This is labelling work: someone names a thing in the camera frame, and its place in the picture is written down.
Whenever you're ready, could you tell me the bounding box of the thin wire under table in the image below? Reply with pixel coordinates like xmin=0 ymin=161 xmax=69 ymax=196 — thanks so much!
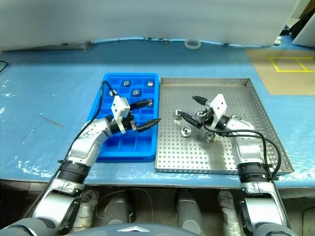
xmin=94 ymin=188 xmax=156 ymax=222

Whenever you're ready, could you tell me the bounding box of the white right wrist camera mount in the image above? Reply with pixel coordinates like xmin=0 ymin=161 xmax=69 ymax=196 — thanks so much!
xmin=209 ymin=93 xmax=228 ymax=129

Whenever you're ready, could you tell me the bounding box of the white slanted panel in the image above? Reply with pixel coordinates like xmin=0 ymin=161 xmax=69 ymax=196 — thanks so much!
xmin=292 ymin=17 xmax=315 ymax=51

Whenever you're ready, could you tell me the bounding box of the blue compartment tray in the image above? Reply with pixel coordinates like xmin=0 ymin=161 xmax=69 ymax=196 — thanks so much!
xmin=94 ymin=72 xmax=159 ymax=163

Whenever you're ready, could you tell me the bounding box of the grey robot torso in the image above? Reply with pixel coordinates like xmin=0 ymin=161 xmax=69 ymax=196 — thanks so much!
xmin=73 ymin=222 xmax=189 ymax=236

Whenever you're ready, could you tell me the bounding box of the perforated metal tray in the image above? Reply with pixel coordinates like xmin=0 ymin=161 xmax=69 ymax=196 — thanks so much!
xmin=155 ymin=77 xmax=295 ymax=176

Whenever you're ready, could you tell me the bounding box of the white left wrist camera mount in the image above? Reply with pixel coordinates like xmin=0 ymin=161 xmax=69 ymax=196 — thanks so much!
xmin=111 ymin=96 xmax=131 ymax=135

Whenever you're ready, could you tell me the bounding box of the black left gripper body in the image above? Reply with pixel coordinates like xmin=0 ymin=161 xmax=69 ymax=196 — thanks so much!
xmin=122 ymin=111 xmax=139 ymax=134

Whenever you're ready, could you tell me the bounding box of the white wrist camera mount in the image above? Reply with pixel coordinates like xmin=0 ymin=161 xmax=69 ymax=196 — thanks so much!
xmin=111 ymin=96 xmax=131 ymax=135
xmin=209 ymin=93 xmax=228 ymax=129

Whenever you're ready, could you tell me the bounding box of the brown cardboard sheet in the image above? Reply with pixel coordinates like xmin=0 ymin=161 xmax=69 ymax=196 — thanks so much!
xmin=245 ymin=48 xmax=315 ymax=95

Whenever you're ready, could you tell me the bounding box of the white wrapped post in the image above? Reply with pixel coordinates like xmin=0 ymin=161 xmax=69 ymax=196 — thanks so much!
xmin=75 ymin=189 xmax=100 ymax=233
xmin=218 ymin=191 xmax=243 ymax=236

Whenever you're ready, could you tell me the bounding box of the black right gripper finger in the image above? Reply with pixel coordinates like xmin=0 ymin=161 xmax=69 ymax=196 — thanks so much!
xmin=191 ymin=96 xmax=210 ymax=107
xmin=178 ymin=111 xmax=202 ymax=129

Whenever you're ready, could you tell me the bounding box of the dark grey rounded cylinder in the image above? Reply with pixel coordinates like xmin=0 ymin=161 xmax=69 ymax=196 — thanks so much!
xmin=176 ymin=189 xmax=204 ymax=236
xmin=97 ymin=190 xmax=136 ymax=226

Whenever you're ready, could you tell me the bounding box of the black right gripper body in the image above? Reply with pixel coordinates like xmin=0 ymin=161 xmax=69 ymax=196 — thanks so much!
xmin=199 ymin=108 xmax=215 ymax=127

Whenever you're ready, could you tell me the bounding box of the blue table cover sheet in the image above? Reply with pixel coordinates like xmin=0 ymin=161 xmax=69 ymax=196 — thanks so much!
xmin=0 ymin=36 xmax=315 ymax=190

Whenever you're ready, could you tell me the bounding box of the white tape roll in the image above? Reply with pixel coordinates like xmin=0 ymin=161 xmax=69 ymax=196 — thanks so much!
xmin=184 ymin=39 xmax=202 ymax=50

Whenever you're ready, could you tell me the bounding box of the white backdrop board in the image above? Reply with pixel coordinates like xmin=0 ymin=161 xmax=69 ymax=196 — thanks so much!
xmin=0 ymin=0 xmax=293 ymax=53

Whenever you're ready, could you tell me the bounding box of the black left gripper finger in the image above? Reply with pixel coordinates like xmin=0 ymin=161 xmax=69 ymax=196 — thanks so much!
xmin=129 ymin=99 xmax=153 ymax=111
xmin=136 ymin=118 xmax=162 ymax=133

